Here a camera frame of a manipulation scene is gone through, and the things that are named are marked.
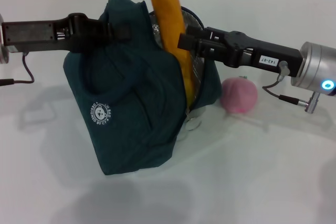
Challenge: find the yellow toy banana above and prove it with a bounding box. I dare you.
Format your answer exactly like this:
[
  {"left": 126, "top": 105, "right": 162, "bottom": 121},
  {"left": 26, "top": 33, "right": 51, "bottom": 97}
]
[{"left": 149, "top": 0, "right": 196, "bottom": 105}]

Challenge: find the dark teal insulated lunch bag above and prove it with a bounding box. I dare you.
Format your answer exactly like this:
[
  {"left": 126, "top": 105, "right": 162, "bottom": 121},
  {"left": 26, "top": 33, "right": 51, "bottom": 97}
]
[{"left": 62, "top": 0, "right": 223, "bottom": 176}]

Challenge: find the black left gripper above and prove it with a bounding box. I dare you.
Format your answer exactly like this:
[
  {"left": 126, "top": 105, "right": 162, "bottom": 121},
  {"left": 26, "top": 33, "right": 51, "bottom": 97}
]
[{"left": 1, "top": 13, "right": 106, "bottom": 54}]

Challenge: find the pink toy peach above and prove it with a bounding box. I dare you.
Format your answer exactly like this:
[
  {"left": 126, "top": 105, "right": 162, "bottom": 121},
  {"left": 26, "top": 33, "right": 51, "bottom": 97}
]
[{"left": 219, "top": 76, "right": 258, "bottom": 114}]

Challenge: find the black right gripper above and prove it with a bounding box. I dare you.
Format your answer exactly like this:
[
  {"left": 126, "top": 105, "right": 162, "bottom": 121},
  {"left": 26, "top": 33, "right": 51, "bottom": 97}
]
[{"left": 177, "top": 26, "right": 305, "bottom": 74}]

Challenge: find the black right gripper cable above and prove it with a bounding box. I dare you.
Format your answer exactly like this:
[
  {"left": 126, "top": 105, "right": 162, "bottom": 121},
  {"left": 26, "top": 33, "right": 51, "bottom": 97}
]
[{"left": 262, "top": 61, "right": 321, "bottom": 114}]

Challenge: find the clear zipper pull ring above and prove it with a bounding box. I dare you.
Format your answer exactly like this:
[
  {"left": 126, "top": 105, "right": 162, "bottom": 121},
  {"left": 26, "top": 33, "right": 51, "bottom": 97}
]
[{"left": 183, "top": 116, "right": 202, "bottom": 132}]

